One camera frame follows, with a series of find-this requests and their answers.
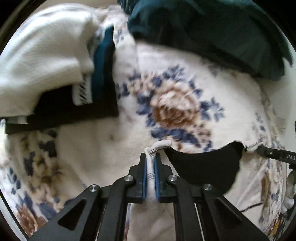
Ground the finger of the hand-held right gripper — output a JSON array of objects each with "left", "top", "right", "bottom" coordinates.
[{"left": 256, "top": 144, "right": 287, "bottom": 162}]

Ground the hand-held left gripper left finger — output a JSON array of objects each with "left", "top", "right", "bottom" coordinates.
[{"left": 28, "top": 152, "right": 147, "bottom": 241}]

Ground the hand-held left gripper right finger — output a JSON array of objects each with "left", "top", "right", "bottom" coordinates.
[{"left": 154, "top": 154, "right": 270, "bottom": 241}]

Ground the black folded cloth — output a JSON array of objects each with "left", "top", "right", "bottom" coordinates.
[{"left": 5, "top": 42, "right": 120, "bottom": 135}]

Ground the floral printed blanket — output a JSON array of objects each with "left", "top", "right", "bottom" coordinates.
[{"left": 0, "top": 5, "right": 292, "bottom": 241}]

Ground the blue folded cloth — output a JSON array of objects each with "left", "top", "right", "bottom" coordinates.
[{"left": 91, "top": 26, "right": 115, "bottom": 103}]

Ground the dark teal cloth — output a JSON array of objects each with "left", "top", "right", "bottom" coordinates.
[{"left": 117, "top": 0, "right": 293, "bottom": 81}]

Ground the white knitted cloth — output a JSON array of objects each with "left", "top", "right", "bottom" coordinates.
[{"left": 0, "top": 5, "right": 102, "bottom": 124}]

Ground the thin black cable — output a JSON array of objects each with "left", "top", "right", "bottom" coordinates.
[{"left": 240, "top": 202, "right": 263, "bottom": 212}]

